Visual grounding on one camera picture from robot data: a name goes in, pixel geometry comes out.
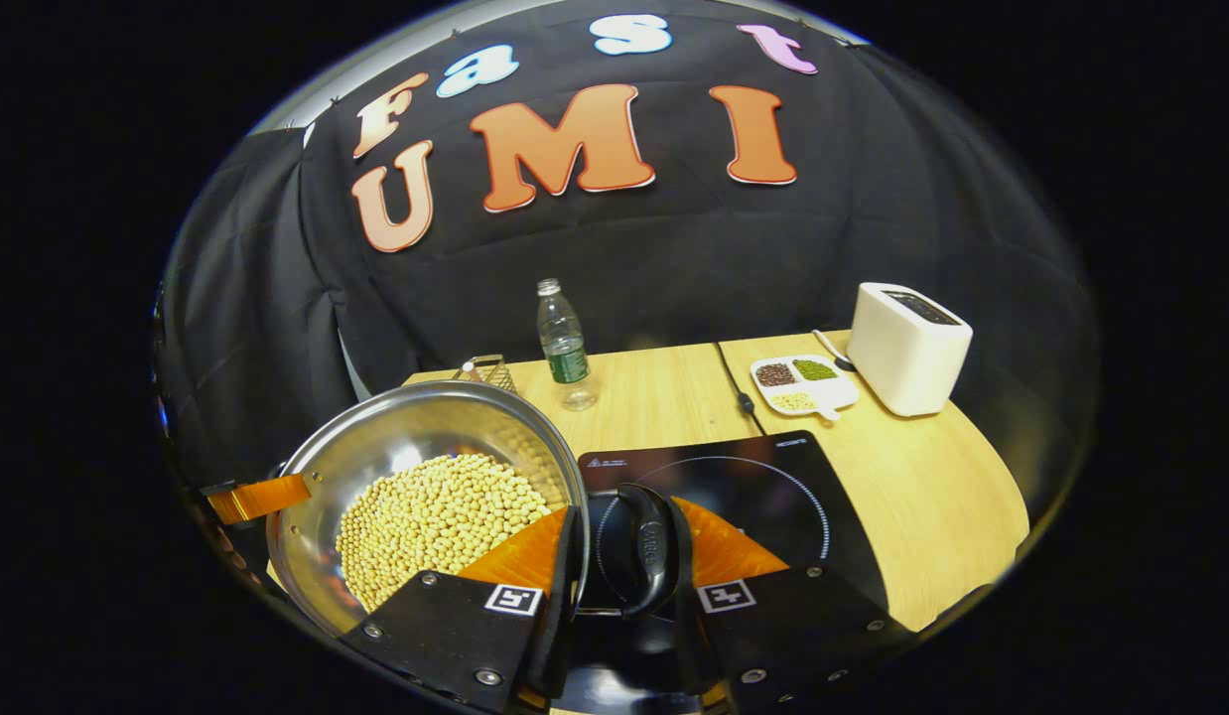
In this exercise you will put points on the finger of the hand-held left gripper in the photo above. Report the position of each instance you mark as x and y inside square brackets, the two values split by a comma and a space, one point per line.
[262, 499]

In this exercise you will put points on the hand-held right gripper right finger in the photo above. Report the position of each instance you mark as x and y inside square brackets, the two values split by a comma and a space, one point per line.
[699, 636]

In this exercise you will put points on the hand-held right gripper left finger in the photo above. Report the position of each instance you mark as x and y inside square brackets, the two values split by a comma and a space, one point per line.
[560, 616]

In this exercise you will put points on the black induction cooktop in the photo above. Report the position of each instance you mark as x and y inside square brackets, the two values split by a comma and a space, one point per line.
[773, 477]

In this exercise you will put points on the heap of soybeans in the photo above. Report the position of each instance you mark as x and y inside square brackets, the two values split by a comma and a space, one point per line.
[436, 516]

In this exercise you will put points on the clear plastic water bottle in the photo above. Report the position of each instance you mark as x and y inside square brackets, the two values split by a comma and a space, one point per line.
[565, 348]

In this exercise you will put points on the white divided dish with beans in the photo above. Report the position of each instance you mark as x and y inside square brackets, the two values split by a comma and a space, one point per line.
[803, 387]

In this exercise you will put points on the white toaster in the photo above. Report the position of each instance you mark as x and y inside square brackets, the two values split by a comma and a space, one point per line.
[907, 353]

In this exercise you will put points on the black backdrop cloth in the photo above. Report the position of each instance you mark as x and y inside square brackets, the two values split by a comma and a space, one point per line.
[674, 258]

